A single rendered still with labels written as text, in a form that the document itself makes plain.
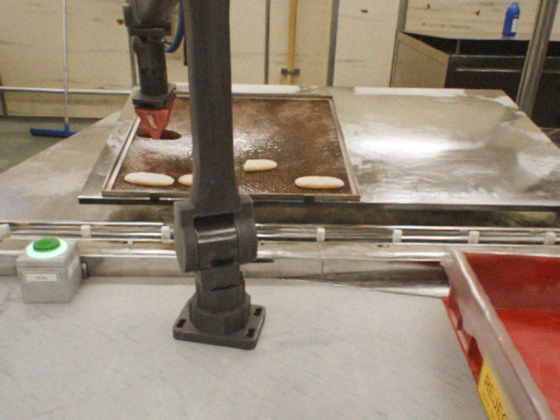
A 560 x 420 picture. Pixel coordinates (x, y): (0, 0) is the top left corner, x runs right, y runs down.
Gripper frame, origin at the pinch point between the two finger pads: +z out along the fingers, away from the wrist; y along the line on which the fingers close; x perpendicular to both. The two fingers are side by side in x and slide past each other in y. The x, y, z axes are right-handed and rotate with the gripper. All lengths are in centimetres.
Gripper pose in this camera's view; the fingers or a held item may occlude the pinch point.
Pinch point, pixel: (158, 131)
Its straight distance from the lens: 120.8
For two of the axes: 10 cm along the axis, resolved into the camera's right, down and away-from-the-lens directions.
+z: -0.3, 8.3, 5.6
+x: 9.9, 1.0, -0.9
